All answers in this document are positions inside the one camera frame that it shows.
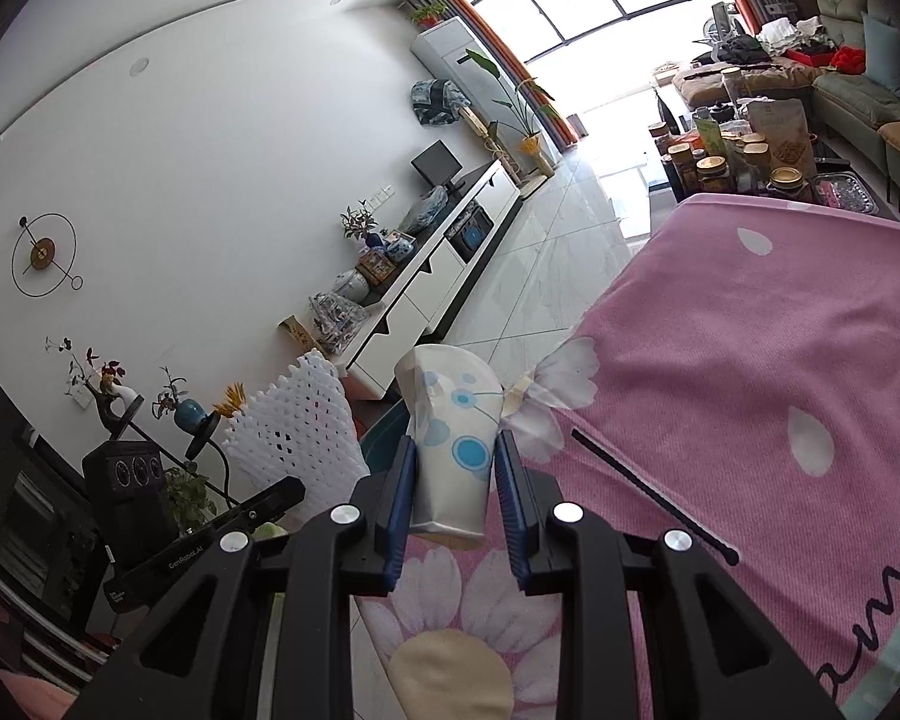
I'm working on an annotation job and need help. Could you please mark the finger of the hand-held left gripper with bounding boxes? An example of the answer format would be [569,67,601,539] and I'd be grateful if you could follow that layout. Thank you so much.
[221,476,306,541]

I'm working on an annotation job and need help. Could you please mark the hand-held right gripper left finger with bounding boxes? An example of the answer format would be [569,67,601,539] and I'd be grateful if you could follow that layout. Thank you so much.
[67,435,421,720]

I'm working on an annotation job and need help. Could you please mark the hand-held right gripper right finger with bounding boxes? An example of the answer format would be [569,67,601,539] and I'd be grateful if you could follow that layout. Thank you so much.
[493,431,845,720]

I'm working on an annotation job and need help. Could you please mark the teal trash bin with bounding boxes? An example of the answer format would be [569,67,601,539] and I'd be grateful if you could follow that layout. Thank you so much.
[356,396,413,477]

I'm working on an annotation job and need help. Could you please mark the white foam net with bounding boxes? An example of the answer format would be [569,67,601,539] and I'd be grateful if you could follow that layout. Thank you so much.
[221,351,372,515]

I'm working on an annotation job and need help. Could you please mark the white paper cup blue print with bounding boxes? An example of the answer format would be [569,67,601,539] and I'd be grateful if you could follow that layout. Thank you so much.
[394,345,505,550]

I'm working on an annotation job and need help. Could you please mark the person's left forearm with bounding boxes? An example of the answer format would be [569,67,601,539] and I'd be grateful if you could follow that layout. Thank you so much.
[0,645,83,720]

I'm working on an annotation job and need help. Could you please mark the green leafy plant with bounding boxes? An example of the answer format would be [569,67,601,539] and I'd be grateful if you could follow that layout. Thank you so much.
[163,465,220,533]

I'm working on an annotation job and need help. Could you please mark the black desk lamp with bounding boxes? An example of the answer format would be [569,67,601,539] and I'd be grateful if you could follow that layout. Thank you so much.
[186,411,233,511]

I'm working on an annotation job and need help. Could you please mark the black display cabinet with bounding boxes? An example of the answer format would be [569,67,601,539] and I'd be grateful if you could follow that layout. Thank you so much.
[0,360,233,691]

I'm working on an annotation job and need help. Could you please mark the plant in blue vase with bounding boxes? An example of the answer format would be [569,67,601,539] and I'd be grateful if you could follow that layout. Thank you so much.
[154,366,211,436]

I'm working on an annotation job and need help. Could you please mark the orange flower bunch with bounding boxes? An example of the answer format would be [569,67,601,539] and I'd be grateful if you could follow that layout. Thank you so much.
[214,382,250,419]

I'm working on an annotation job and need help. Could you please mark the white figurine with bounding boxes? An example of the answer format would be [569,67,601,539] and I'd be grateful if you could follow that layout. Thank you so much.
[94,379,147,442]

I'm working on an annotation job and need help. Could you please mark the thin black stick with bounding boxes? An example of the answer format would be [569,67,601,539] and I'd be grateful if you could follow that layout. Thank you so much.
[570,429,741,566]

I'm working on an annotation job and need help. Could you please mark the tan patterned box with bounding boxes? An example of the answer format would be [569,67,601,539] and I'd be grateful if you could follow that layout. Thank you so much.
[277,315,322,355]

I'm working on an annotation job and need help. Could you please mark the clear plastic bag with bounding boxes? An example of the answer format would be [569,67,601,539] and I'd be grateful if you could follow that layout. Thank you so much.
[307,291,374,355]

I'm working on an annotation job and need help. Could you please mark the white TV stand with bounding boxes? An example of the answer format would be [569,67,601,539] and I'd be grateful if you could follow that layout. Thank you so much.
[345,161,522,398]

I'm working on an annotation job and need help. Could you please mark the pink flower blanket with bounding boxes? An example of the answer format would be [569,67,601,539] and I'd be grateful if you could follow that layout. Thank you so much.
[356,193,900,720]

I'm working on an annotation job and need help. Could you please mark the small plant in vase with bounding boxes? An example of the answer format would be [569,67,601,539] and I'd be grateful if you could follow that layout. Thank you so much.
[340,199,381,250]

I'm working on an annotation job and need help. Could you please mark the black monitor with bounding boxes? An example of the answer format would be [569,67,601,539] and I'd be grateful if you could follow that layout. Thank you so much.
[410,141,464,190]

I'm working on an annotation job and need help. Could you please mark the tall leafy plant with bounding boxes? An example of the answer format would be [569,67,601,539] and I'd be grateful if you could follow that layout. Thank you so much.
[465,47,557,177]

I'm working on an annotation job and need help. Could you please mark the black glass coffee table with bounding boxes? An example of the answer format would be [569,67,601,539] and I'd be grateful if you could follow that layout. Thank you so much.
[645,157,886,215]

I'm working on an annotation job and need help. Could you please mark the cluster of jars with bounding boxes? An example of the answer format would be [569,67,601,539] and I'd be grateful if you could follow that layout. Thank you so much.
[649,67,815,203]

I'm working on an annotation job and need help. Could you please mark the blue patterned hanging cloth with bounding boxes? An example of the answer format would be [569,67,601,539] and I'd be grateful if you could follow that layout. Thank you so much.
[411,79,471,126]

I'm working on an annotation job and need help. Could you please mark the white standing air conditioner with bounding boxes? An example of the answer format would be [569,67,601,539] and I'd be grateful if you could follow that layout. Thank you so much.
[410,15,533,158]

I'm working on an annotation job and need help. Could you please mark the silver tray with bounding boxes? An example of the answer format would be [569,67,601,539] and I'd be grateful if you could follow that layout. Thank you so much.
[810,172,882,212]

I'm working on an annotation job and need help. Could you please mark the brown printed paper bag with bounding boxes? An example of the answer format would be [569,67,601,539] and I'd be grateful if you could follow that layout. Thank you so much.
[746,99,811,170]

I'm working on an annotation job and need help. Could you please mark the brown ottoman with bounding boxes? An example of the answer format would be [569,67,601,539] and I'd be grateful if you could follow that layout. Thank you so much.
[675,60,822,110]

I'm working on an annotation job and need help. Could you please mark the black bag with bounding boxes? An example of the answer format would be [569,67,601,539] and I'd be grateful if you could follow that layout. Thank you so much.
[716,37,770,67]

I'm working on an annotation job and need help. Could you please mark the large window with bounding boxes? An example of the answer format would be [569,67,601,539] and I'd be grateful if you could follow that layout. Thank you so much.
[450,0,736,65]

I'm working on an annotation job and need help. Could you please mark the olive green sofa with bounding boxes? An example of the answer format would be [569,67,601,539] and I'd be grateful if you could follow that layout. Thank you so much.
[810,0,900,226]

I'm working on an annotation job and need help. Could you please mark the grey office chair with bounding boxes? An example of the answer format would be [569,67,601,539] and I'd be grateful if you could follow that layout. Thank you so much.
[694,0,755,42]

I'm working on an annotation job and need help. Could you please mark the pile of white clothes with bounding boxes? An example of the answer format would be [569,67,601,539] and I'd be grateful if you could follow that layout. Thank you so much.
[757,15,826,53]

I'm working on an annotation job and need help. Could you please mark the blue cushion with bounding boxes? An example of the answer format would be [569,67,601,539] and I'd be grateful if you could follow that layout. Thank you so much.
[862,13,900,98]

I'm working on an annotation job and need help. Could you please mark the wooden picture frame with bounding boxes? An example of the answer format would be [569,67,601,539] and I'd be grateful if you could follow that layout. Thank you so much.
[356,249,392,287]

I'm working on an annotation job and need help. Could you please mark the round wire wall clock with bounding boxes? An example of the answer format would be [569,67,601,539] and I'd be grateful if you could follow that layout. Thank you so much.
[11,214,85,293]

